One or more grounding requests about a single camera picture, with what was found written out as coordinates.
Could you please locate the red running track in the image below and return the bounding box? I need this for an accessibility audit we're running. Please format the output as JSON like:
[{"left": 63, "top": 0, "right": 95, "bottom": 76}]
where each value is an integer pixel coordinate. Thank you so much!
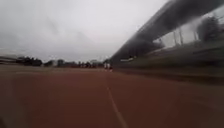
[{"left": 0, "top": 64, "right": 224, "bottom": 128}]

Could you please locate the grey roofed grandstand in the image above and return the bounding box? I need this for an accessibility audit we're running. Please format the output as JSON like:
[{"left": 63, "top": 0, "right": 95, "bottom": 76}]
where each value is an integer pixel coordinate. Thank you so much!
[{"left": 109, "top": 0, "right": 224, "bottom": 73}]

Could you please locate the row of distant trees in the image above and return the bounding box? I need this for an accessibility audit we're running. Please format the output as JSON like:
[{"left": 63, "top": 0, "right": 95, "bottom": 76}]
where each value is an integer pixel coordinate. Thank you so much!
[{"left": 0, "top": 55, "right": 111, "bottom": 69}]

